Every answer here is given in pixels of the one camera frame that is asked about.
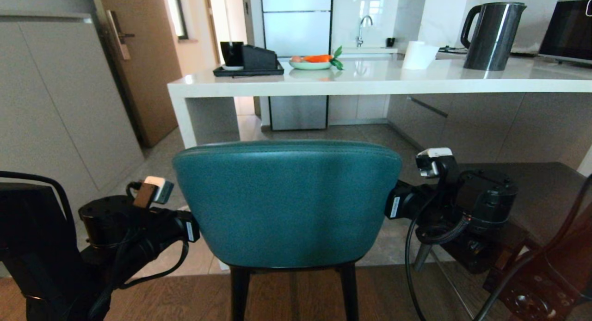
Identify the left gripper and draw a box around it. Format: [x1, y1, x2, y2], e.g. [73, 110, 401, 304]
[155, 209, 201, 248]

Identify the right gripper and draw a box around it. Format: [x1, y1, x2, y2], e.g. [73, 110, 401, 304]
[384, 179, 445, 221]

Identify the teal bar stool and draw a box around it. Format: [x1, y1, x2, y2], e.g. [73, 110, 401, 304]
[173, 140, 403, 321]

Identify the white kitchen counter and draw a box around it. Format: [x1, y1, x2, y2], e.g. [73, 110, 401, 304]
[167, 53, 592, 149]

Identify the white paper towel roll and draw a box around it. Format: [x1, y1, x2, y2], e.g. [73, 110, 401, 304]
[402, 40, 440, 71]

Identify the brown wooden door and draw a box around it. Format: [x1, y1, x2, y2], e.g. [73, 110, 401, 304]
[96, 0, 184, 148]

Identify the black tray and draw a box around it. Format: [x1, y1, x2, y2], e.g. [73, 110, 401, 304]
[213, 60, 285, 78]

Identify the pale green plate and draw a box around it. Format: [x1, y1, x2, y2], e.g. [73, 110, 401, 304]
[289, 58, 333, 71]

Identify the orange toy carrot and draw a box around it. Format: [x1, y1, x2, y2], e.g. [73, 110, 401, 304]
[302, 46, 345, 71]

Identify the chrome faucet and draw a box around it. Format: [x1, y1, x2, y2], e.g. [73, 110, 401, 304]
[355, 14, 374, 48]

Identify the dark grey electric kettle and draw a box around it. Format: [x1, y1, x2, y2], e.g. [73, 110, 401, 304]
[460, 2, 528, 71]

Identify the black wedge box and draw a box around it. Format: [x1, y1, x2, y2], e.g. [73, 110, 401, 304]
[241, 44, 278, 72]

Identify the silver refrigerator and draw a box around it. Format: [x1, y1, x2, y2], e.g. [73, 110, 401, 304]
[260, 0, 334, 131]

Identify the black screen appliance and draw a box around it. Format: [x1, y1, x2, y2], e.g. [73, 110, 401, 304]
[538, 0, 592, 65]

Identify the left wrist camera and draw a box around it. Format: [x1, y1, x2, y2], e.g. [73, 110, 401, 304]
[127, 176, 175, 209]

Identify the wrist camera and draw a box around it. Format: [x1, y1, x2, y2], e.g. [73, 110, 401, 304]
[415, 148, 459, 179]
[127, 176, 175, 209]

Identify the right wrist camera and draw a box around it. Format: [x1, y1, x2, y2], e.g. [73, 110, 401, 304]
[415, 148, 459, 179]

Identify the black cable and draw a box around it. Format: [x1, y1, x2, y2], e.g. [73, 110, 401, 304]
[405, 191, 447, 321]
[474, 173, 592, 321]
[118, 240, 190, 290]

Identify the grey cabinet handle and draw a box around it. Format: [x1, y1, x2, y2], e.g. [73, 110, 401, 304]
[407, 96, 450, 119]

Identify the grey wall cabinet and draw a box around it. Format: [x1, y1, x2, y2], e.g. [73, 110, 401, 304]
[0, 12, 145, 278]

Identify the metal door handle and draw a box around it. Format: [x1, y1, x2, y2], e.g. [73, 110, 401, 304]
[106, 10, 136, 61]

